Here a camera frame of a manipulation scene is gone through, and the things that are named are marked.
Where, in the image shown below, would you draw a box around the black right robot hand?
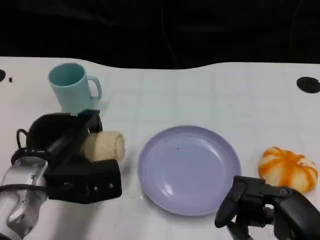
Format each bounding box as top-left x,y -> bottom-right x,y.
214,175 -> 320,240

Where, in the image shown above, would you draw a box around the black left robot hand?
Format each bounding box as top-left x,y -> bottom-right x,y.
26,108 -> 123,205

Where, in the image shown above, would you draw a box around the pale green mug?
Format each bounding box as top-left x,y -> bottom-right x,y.
47,62 -> 103,114

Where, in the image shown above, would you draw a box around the orange and white bread roll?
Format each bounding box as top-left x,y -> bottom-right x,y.
257,146 -> 319,194

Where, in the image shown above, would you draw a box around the lilac plate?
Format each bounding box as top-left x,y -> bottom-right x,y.
137,125 -> 242,217

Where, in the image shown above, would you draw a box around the looped black cable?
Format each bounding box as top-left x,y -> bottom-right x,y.
16,128 -> 29,151

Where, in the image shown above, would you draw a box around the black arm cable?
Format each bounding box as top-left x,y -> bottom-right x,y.
0,183 -> 48,194

